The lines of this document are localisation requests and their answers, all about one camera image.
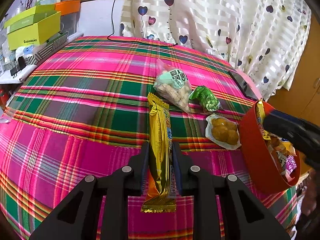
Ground white heart print curtain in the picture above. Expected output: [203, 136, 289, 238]
[119, 0, 313, 100]

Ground wooden cabinet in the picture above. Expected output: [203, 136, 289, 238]
[269, 12, 320, 130]

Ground small green snack packet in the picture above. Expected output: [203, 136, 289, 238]
[189, 86, 223, 112]

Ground black binder clip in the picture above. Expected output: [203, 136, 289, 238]
[10, 57, 27, 77]

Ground clear packet of yellow balls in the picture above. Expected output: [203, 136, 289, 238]
[205, 113, 241, 150]

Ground lime green cardboard box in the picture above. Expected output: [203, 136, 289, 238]
[7, 12, 62, 51]

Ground black white striped box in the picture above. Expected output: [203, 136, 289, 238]
[1, 31, 68, 74]

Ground purple snack packet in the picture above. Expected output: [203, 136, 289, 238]
[285, 155, 298, 174]

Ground red plastic bowl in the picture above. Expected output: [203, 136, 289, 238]
[239, 100, 304, 195]

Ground orange lidded plastic bin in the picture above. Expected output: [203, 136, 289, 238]
[54, 0, 82, 34]

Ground black cable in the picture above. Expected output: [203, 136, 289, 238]
[107, 0, 178, 47]

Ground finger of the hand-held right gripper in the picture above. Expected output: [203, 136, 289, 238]
[264, 109, 304, 143]

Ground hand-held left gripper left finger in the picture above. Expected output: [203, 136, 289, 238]
[29, 141, 150, 240]

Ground gold wafer bar packet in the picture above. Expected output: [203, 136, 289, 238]
[255, 100, 272, 140]
[141, 92, 177, 213]

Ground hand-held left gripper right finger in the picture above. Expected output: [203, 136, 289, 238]
[172, 141, 292, 240]

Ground white side table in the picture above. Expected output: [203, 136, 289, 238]
[0, 31, 84, 84]

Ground lime green box lid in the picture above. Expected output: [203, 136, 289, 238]
[4, 4, 56, 34]

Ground clear green peanut packet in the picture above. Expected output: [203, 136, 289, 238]
[153, 59, 192, 113]

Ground black smartphone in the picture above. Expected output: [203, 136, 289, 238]
[229, 70, 259, 101]

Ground pink plastic stool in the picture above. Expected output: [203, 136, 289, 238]
[235, 69, 263, 99]

